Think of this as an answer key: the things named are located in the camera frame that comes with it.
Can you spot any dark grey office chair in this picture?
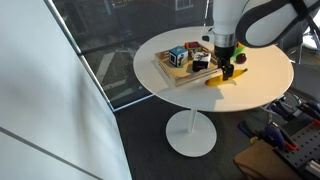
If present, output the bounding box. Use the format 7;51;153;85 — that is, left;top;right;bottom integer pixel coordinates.
279;23;305;56

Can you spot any window frame mullion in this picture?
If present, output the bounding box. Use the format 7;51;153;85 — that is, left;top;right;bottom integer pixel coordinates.
44;0;156;113

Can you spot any yellow banana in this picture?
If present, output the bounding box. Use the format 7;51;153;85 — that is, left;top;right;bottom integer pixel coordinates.
204;67;249;88

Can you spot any aluminium extrusion bar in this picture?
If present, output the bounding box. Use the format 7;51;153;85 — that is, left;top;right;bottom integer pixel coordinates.
304;159;320;178

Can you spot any blue black spring clamp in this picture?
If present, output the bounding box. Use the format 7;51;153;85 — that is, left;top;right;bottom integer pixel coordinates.
269;101;298;122
238;119;258;139
296;100;320;126
261;123;299;153

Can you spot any red green picture cube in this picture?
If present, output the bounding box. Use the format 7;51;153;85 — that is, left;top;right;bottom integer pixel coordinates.
184;41;203;60

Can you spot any blue white picture cube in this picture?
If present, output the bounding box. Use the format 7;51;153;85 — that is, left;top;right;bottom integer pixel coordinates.
168;45;189;68

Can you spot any wooden slatted tray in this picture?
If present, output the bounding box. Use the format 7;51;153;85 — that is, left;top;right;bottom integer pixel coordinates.
154;46;224;88

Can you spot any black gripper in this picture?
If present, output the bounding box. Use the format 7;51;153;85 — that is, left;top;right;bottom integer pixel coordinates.
214;46;236;81

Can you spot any white table pedestal base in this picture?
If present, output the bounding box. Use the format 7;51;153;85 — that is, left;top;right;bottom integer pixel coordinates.
165;109;218;158

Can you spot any flat rectangular board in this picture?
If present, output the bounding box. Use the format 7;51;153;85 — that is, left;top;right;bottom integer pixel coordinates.
233;139;303;180

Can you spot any dark purple plum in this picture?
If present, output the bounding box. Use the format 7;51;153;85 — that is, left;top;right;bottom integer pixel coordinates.
235;52;248;65

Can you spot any white black picture cube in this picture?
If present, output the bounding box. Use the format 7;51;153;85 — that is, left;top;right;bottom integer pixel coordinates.
191;51;212;74

